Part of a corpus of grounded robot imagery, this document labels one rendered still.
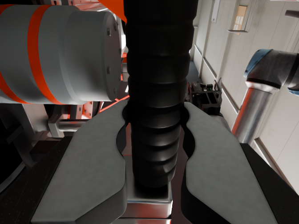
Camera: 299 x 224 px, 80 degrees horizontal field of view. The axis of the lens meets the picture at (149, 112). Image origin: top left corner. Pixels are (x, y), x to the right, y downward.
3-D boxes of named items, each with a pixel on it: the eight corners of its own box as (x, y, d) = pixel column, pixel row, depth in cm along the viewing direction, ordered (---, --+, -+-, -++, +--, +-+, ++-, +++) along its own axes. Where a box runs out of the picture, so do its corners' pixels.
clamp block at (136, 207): (54, 200, 14) (70, 233, 17) (174, 202, 14) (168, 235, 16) (78, 151, 18) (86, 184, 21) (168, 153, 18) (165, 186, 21)
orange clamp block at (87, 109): (56, 114, 53) (70, 119, 62) (83, 114, 53) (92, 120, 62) (59, 91, 55) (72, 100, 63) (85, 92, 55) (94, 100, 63)
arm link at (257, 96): (299, 58, 67) (244, 185, 77) (255, 51, 74) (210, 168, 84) (305, 48, 57) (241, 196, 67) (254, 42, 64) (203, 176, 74)
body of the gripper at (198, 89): (216, 78, 47) (231, 107, 38) (211, 104, 52) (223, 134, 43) (186, 80, 47) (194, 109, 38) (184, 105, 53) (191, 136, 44)
